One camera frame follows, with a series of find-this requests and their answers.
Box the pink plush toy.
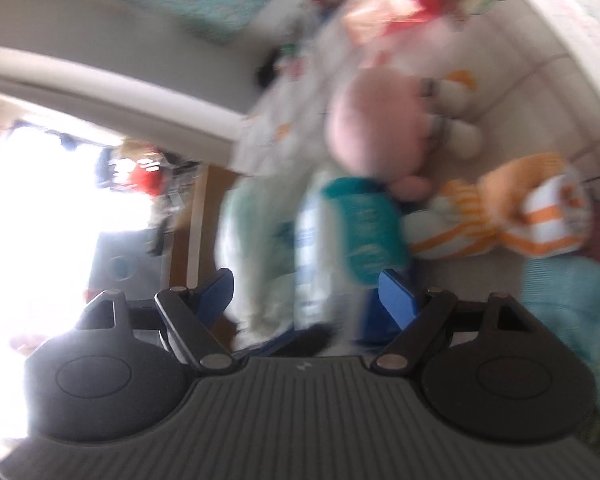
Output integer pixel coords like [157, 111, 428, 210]
[325, 67, 483, 202]

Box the teal towel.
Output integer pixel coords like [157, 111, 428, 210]
[520, 257, 600, 391]

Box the pink printed packet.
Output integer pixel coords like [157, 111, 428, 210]
[342, 0, 446, 43]

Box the orange striped plush toy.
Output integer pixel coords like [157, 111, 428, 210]
[405, 152, 593, 261]

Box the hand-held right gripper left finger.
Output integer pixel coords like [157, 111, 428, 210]
[77, 267, 236, 372]

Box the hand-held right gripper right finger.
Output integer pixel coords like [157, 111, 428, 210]
[370, 268, 531, 373]

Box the teal and white tissue pack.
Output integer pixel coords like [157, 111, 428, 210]
[292, 175, 411, 331]

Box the printed bed sheet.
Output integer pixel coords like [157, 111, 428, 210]
[235, 10, 600, 261]

